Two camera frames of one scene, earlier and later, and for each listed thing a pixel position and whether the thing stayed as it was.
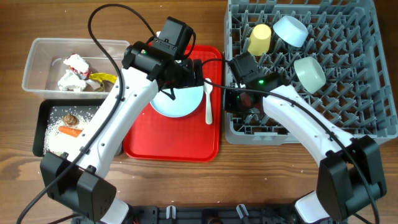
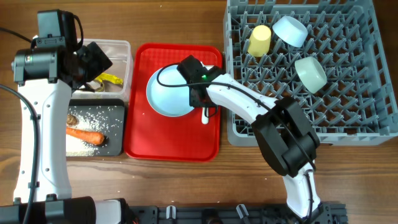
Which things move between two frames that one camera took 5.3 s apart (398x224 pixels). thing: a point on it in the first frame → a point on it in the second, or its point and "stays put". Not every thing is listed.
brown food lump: (71, 119) stays put
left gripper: (185, 74) → (97, 58)
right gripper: (229, 103) → (194, 102)
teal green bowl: (310, 74) stays put
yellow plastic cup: (259, 40) stays put
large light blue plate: (187, 100) stays put
